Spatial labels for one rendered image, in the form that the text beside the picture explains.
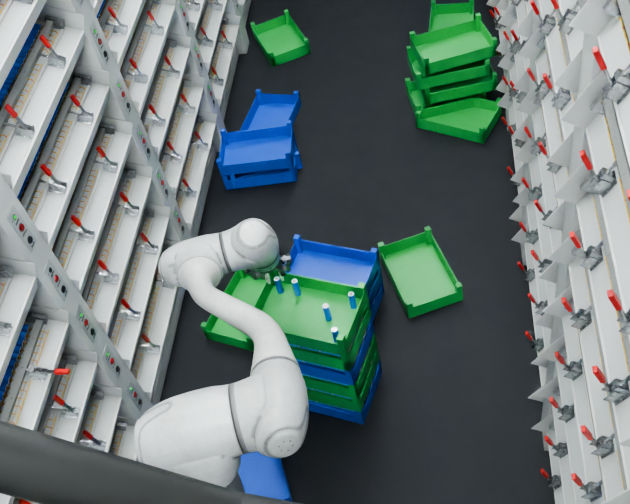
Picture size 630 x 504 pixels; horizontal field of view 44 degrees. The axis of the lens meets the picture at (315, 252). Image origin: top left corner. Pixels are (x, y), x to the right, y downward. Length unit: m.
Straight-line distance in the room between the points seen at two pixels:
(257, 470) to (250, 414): 1.10
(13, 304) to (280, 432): 0.77
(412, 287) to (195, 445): 1.51
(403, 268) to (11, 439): 2.58
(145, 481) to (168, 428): 1.12
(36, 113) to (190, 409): 0.92
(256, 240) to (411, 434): 0.94
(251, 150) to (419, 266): 0.91
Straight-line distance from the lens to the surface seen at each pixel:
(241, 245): 1.83
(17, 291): 1.92
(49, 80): 2.14
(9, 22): 2.03
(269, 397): 1.44
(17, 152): 1.96
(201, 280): 1.82
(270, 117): 3.56
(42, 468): 0.32
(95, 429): 2.32
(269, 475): 2.50
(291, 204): 3.14
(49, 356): 2.02
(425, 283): 2.80
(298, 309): 2.29
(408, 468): 2.45
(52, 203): 2.08
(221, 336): 2.75
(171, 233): 2.82
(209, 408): 1.44
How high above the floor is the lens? 2.23
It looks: 49 degrees down
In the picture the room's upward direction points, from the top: 15 degrees counter-clockwise
